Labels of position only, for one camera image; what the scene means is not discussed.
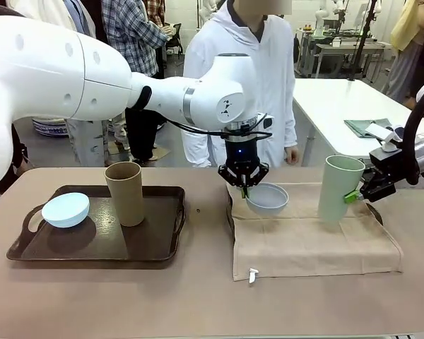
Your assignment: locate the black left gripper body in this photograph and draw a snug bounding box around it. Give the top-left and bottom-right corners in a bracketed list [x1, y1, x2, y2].
[223, 138, 266, 184]

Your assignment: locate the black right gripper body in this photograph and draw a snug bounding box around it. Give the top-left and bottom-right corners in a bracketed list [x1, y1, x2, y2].
[362, 158, 415, 203]

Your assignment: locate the tall pale green cup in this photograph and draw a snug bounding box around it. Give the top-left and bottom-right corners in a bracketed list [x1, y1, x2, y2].
[317, 155, 366, 223]

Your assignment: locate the grey bowl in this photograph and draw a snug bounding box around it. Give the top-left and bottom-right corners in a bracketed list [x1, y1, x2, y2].
[245, 182, 290, 215]

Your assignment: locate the tall tan cup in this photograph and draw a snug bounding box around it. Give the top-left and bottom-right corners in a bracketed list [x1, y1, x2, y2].
[104, 161, 145, 227]

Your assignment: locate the light blue bowl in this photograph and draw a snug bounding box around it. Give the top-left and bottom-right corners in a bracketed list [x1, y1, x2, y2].
[41, 192, 91, 229]

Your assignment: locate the person's left forearm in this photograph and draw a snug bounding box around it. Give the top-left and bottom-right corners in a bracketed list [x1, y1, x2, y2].
[281, 102, 299, 150]

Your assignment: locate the beige cloth mat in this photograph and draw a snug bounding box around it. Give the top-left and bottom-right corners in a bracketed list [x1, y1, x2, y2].
[228, 182, 404, 285]

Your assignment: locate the person's left hand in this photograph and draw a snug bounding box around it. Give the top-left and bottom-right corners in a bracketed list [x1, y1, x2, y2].
[284, 146, 300, 165]

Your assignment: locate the folded dark green cloth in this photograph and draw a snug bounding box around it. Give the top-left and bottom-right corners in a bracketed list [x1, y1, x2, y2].
[343, 119, 394, 138]

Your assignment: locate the person in white hoodie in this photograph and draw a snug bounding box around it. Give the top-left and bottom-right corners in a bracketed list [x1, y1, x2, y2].
[182, 0, 301, 169]

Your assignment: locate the white table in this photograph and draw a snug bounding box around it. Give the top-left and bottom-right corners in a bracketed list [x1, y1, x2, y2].
[292, 78, 424, 167]

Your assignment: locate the black office chair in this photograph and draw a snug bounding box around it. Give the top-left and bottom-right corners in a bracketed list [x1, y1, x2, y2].
[165, 23, 183, 57]

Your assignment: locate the black tripod stand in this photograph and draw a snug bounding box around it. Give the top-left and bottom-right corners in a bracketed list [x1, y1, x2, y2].
[346, 0, 379, 83]

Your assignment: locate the grey workbench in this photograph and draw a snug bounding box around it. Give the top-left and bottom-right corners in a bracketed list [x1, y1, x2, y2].
[316, 39, 393, 81]

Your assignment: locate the person in light patterned trousers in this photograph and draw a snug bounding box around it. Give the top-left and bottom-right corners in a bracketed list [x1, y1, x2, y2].
[13, 0, 109, 167]

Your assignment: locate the person in yellow jacket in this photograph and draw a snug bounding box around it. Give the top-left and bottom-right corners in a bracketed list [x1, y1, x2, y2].
[384, 0, 424, 103]

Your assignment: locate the person in plaid shirt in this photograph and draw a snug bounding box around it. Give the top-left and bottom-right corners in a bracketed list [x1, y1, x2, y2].
[104, 0, 170, 162]

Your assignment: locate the blue white patterned tub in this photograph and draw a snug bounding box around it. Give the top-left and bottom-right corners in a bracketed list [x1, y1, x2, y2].
[31, 118, 70, 139]

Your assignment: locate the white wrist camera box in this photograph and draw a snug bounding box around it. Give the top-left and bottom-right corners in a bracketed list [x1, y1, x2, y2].
[365, 121, 401, 153]

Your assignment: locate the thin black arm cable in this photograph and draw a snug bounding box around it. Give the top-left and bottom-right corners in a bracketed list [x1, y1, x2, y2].
[164, 112, 273, 139]

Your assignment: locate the thick black cable hose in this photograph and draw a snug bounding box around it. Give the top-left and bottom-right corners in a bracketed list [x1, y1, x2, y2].
[401, 81, 424, 186]

